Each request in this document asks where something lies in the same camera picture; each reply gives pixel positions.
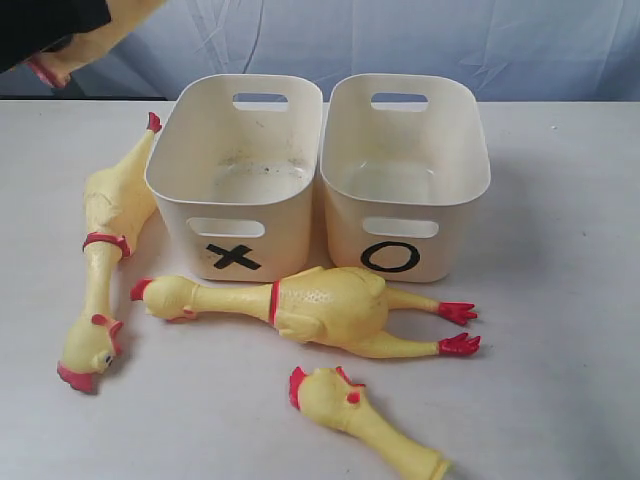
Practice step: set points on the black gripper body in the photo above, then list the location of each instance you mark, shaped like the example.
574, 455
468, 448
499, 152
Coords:
30, 27

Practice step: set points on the broken chicken body piece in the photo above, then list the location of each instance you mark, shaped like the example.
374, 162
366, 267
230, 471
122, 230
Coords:
55, 68

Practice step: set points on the long yellow rubber chicken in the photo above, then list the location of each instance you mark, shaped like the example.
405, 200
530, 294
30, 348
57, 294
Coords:
117, 203

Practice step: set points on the cream bin marked O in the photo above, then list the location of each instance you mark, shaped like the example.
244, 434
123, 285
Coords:
404, 163

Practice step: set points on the plump yellow rubber chicken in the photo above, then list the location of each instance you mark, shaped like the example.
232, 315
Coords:
342, 307

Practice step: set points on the broken chicken head piece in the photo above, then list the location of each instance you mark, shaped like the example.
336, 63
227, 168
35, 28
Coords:
328, 397

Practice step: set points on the cream bin marked X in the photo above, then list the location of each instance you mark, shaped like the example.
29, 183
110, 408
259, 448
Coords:
232, 173

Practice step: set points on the white backdrop cloth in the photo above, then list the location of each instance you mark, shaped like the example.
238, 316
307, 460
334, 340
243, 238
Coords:
501, 50

